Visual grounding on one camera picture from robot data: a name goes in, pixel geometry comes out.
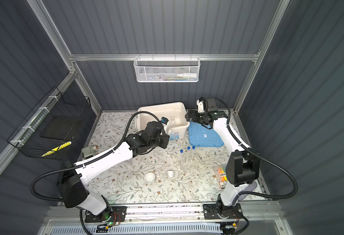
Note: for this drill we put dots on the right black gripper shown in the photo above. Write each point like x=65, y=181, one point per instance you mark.
x=195, y=113

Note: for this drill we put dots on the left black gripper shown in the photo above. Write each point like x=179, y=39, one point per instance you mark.
x=165, y=138

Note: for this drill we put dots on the white plastic storage bin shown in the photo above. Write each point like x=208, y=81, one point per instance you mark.
x=176, y=109

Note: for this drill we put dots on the blue capped test tube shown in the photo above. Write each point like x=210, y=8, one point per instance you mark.
x=193, y=154
x=188, y=156
x=182, y=161

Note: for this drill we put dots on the white ceramic mortar bowl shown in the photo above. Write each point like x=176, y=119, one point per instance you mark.
x=149, y=177

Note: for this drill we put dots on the small white ceramic crucible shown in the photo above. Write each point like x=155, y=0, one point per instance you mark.
x=171, y=173

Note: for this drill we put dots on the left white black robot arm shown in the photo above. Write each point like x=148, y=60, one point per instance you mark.
x=73, y=184

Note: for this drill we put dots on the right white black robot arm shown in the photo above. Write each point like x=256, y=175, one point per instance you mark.
x=242, y=169

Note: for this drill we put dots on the blue plastic bin lid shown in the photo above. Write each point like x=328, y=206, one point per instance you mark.
x=200, y=136

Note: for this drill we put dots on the white bottle in basket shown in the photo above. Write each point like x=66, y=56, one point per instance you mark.
x=188, y=75

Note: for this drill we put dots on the clear plastic well plate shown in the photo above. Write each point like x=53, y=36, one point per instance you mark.
x=198, y=166

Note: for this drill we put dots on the floral patterned table mat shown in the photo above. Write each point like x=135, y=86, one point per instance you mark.
x=124, y=183

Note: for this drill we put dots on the grey green box device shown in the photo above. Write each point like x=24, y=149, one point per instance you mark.
x=88, y=152

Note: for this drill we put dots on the pack of coloured markers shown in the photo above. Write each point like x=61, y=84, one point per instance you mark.
x=220, y=174

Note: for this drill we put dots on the grey cloth roll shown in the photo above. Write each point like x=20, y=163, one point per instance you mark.
x=247, y=187

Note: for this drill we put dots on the white wire mesh basket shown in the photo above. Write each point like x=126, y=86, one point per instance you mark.
x=165, y=71

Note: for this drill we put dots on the black wire wall basket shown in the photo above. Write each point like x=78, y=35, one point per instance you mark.
x=49, y=133

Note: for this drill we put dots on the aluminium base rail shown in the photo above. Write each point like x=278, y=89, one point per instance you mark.
x=171, y=213

